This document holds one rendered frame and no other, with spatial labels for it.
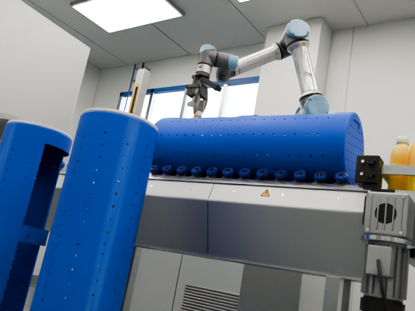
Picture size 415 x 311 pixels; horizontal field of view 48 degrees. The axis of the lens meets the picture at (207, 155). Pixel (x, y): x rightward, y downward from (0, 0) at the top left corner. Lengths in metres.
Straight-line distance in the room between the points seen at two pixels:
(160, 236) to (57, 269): 0.56
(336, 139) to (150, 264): 2.75
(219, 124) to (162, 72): 4.85
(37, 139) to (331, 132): 1.16
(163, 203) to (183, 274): 2.01
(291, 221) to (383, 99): 3.41
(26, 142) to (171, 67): 4.78
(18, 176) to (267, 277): 1.14
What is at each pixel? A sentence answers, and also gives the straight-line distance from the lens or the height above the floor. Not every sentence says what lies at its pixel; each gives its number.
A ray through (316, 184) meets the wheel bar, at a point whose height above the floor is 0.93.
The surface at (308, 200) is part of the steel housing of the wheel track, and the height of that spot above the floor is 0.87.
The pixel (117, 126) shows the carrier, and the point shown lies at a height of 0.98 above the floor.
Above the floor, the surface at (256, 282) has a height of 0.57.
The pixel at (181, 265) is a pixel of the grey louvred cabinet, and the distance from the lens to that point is 3.94.
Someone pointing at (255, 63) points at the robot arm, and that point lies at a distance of 2.48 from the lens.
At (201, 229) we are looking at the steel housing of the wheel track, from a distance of 1.85.
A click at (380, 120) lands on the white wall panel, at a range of 4.89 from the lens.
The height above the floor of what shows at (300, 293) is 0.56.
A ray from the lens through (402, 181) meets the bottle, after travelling 1.58.
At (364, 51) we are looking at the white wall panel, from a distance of 5.28.
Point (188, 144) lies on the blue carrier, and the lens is 1.95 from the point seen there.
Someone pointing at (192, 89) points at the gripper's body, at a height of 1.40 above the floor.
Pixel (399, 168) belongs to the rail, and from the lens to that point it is 1.53.
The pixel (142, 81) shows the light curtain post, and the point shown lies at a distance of 2.91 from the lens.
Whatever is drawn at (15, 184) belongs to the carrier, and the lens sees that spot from 2.01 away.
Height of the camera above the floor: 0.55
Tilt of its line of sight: 14 degrees up
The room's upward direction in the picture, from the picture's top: 10 degrees clockwise
